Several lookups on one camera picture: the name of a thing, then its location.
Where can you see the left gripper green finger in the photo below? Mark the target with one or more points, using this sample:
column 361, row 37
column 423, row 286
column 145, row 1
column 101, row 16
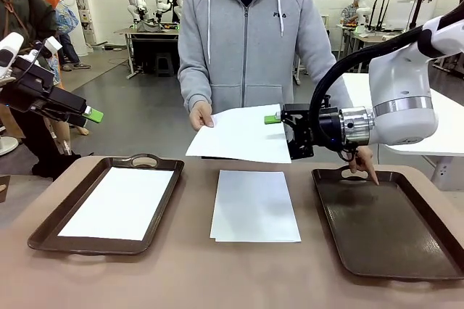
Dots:
column 78, row 122
column 93, row 115

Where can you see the right gripper green finger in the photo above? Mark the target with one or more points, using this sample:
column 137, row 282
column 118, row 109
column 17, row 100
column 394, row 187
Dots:
column 272, row 119
column 301, row 146

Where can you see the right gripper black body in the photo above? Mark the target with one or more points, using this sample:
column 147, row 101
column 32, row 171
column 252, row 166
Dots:
column 331, row 131

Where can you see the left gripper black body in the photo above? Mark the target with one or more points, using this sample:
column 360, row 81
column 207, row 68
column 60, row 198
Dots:
column 54, row 100

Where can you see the person's left forearm grey sleeve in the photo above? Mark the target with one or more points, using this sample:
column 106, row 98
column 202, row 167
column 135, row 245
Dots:
column 339, row 91

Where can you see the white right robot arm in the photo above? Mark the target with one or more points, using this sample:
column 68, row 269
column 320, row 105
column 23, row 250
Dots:
column 402, row 84

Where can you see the person's right forearm grey sleeve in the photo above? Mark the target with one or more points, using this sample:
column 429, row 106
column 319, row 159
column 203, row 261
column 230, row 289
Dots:
column 194, row 87

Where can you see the person's left hand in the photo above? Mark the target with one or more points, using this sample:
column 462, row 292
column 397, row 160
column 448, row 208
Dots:
column 364, row 160

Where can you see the person's right hand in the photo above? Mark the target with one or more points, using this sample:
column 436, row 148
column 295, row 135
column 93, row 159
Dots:
column 201, row 115

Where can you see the bystander in blue jeans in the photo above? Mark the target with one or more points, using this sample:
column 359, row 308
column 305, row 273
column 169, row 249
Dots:
column 69, row 48

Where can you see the white round fan base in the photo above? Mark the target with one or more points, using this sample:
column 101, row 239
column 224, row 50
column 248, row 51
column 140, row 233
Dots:
column 8, row 146

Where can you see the grey zip hoodie torso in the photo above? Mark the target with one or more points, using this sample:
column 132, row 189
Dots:
column 246, row 51

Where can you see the workbench with black drape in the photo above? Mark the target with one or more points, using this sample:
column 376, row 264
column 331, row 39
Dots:
column 148, row 48

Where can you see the brown plastic serving tray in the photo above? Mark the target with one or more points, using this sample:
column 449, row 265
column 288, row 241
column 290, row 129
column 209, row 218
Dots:
column 384, row 225
column 58, row 214

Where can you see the bystander in olive jacket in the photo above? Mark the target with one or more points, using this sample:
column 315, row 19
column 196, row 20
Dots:
column 25, row 8

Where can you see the grey background workbench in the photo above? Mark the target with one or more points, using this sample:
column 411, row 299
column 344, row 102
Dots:
column 362, row 37

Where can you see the brown board piece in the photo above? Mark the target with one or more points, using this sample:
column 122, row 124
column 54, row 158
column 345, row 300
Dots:
column 4, row 193

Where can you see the large white table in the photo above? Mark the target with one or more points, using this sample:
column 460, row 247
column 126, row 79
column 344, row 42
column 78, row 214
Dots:
column 449, row 135

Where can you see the bystander in plaid shirt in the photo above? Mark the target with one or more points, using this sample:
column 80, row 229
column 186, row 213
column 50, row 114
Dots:
column 348, row 14

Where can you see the white table leg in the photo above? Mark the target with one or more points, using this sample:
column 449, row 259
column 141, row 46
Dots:
column 446, row 173

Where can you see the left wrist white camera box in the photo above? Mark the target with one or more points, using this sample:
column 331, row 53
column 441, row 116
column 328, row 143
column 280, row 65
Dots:
column 53, row 45

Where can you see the grey wall outlet box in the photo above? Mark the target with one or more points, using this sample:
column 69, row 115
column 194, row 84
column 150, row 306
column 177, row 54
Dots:
column 86, row 16

